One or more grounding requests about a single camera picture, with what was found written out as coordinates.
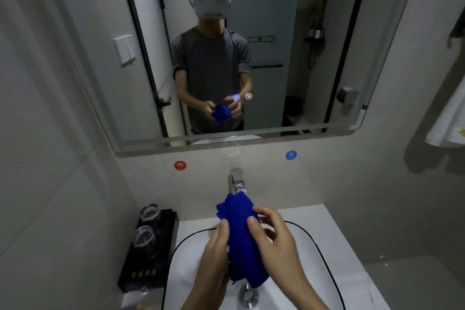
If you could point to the person's right hand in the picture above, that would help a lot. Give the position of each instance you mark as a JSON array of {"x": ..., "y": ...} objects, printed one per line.
[{"x": 279, "y": 255}]

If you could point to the person's left hand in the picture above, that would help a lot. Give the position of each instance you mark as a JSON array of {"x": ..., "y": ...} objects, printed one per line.
[{"x": 212, "y": 269}]

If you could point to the blue cloth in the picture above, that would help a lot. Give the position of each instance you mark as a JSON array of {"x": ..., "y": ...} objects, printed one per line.
[{"x": 239, "y": 240}]

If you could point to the rectangular wall mirror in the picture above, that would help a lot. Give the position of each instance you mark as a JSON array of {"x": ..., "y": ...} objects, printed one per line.
[{"x": 272, "y": 12}]

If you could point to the chrome sink drain plug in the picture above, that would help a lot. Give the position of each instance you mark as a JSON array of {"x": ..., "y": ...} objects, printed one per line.
[{"x": 249, "y": 295}]

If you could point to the white marble vanity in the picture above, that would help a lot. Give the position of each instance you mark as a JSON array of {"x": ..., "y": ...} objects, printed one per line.
[{"x": 308, "y": 219}]

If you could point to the black tray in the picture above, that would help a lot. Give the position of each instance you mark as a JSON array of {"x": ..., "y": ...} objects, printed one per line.
[{"x": 165, "y": 248}]

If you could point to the clear glass cup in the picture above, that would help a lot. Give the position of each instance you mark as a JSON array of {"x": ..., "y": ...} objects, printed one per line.
[
  {"x": 144, "y": 242},
  {"x": 150, "y": 212}
]

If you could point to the chrome faucet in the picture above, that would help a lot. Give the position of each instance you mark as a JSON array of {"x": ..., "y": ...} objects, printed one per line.
[{"x": 237, "y": 179}]

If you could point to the hanging white towel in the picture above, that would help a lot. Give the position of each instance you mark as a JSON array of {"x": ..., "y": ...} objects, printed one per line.
[{"x": 448, "y": 121}]

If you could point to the black towel rack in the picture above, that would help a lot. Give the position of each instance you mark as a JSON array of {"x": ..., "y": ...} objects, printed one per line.
[{"x": 457, "y": 30}]

